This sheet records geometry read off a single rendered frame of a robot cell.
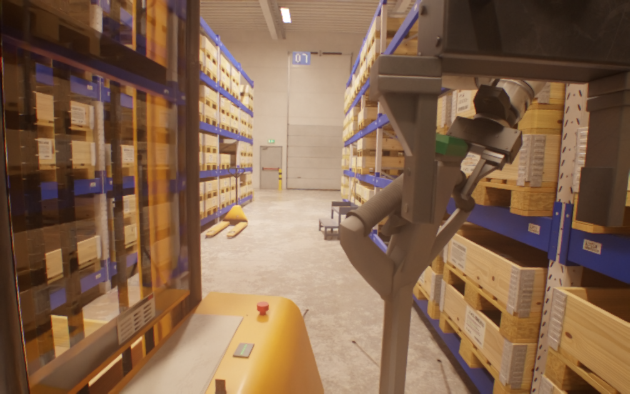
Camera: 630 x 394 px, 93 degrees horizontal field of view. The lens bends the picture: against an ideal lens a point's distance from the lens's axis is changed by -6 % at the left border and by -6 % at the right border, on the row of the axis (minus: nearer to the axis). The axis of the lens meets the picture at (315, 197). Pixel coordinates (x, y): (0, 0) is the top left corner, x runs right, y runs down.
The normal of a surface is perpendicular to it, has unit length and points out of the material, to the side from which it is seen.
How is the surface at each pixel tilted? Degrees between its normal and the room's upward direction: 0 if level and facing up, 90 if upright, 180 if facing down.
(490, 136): 62
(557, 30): 90
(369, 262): 113
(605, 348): 90
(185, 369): 0
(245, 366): 0
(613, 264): 90
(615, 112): 90
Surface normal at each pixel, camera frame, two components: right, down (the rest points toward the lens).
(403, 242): -0.73, 0.06
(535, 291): 0.00, 0.11
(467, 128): -0.52, -0.41
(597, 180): -1.00, -0.03
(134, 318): 1.00, 0.04
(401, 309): 0.69, 0.09
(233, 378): 0.03, -0.99
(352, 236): 0.03, 0.52
